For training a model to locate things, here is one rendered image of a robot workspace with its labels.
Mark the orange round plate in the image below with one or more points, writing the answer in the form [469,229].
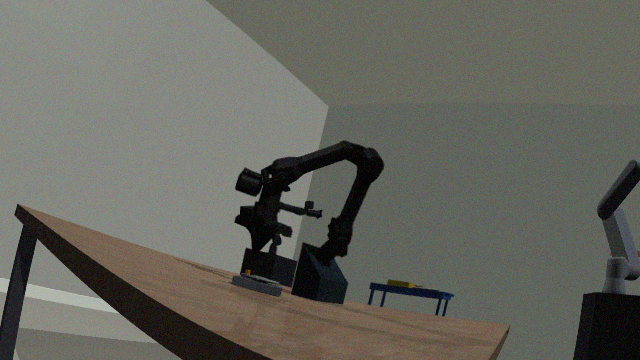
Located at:
[248,275]

